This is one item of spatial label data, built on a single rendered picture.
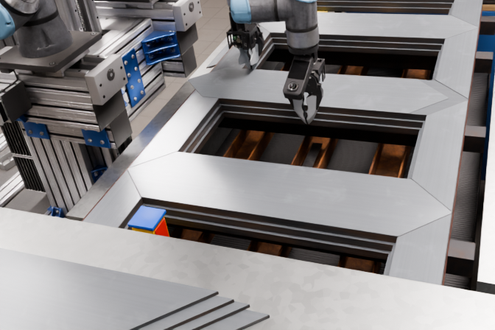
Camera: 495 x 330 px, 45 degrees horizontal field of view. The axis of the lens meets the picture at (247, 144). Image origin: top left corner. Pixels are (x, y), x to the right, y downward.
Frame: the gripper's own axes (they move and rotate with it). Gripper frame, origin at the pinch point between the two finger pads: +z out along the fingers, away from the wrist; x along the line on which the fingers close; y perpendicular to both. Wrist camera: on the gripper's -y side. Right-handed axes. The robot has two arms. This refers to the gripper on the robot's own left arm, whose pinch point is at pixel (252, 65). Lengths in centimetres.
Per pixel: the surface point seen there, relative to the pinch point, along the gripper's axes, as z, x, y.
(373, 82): 0.7, 37.0, 4.4
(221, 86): 0.6, -5.0, 12.8
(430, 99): 1, 53, 11
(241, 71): 0.7, -2.2, 3.2
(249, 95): 0.6, 5.1, 16.4
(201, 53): 88, -113, -177
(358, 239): 2, 46, 64
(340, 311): -18, 51, 99
